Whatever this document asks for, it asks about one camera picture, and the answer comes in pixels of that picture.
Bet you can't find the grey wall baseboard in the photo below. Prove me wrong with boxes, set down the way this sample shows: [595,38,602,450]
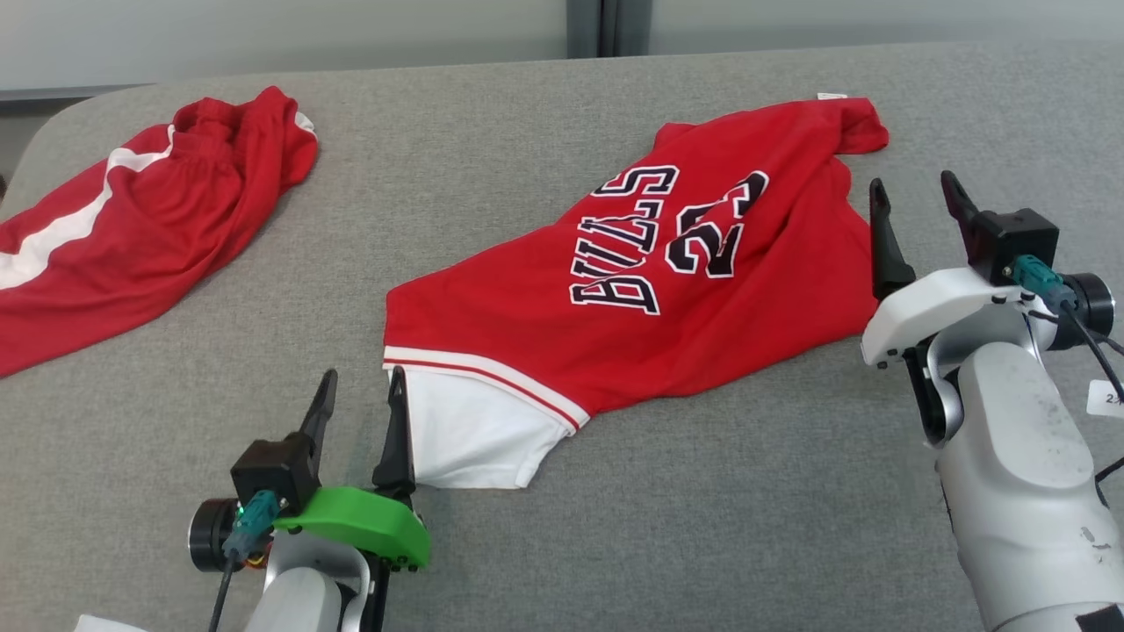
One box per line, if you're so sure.
[0,83,150,104]

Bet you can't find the grey partition frame post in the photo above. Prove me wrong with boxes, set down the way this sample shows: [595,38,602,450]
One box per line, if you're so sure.
[566,0,652,59]

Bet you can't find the red Bulls basketball jersey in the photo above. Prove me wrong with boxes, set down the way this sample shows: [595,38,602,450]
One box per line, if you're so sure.
[383,92,890,490]

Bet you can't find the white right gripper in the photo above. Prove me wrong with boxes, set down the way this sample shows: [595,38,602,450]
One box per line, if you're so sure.
[861,170,1050,368]

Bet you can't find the right arm cable teal plug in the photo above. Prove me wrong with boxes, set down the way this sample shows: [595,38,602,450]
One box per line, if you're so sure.
[1012,255,1124,400]

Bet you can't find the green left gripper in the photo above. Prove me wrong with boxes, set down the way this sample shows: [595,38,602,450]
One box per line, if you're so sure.
[274,367,431,570]

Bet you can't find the red shorts with white stripe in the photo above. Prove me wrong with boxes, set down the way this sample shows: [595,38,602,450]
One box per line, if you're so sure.
[0,85,319,378]

